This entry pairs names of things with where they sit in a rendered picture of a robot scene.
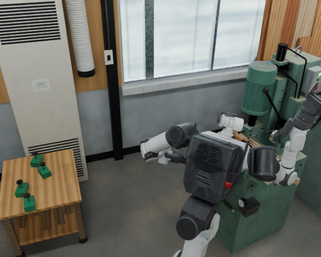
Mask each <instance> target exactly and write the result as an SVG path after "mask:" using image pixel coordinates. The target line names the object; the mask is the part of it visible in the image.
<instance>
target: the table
mask: <svg viewBox="0 0 321 257"><path fill-rule="evenodd" d="M231 138H232V139H235V136H234V133H233V136H232V137H231ZM244 173H245V174H246V175H247V176H249V177H250V178H251V179H252V180H253V181H254V182H255V183H256V184H258V185H259V186H260V187H261V188H263V189H264V190H265V191H268V190H270V189H272V188H274V187H277V186H279V185H280V184H279V185H278V184H275V183H273V182H270V183H266V182H261V181H259V180H257V179H256V178H254V177H252V176H250V175H248V170H244Z"/></svg>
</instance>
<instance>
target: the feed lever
mask: <svg viewBox="0 0 321 257"><path fill-rule="evenodd" d="M262 91H263V93H265V94H266V95H267V97H268V99H269V101H270V103H271V105H272V106H273V108H274V110H275V112H276V114H277V116H278V118H279V120H278V122H277V126H278V127H280V128H282V129H283V127H284V126H285V124H286V123H287V121H286V120H285V119H283V118H281V117H280V115H279V113H278V111H277V109H276V107H275V105H274V103H273V101H272V99H271V97H270V95H269V94H268V91H269V89H268V88H263V90H262Z"/></svg>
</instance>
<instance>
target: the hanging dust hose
mask: <svg viewBox="0 0 321 257"><path fill-rule="evenodd" d="M65 2H66V3H65V4H66V9H67V10H66V11H67V16H68V20H69V21H68V22H69V26H70V33H71V34H70V35H71V39H72V45H73V51H74V56H75V62H76V67H77V73H78V76H80V77H82V78H89V77H92V76H94V75H95V66H94V61H93V54H92V48H91V42H90V36H89V35H90V34H89V28H88V27H89V26H88V22H87V21H88V20H87V15H86V14H87V13H86V6H85V0H65Z"/></svg>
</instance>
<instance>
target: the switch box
mask: <svg viewBox="0 0 321 257"><path fill-rule="evenodd" d="M319 73H321V67H320V66H315V67H311V68H307V71H306V75H305V78H304V82H303V85H302V89H301V91H302V92H304V93H306V92H307V91H308V90H309V89H310V88H311V87H312V85H313V84H314V83H315V82H316V80H317V79H318V78H319V84H318V89H317V90H316V91H314V93H315V92H318V91H319V88H320V84H321V75H318V74H319ZM318 76H320V77H318ZM317 77H318V78H317Z"/></svg>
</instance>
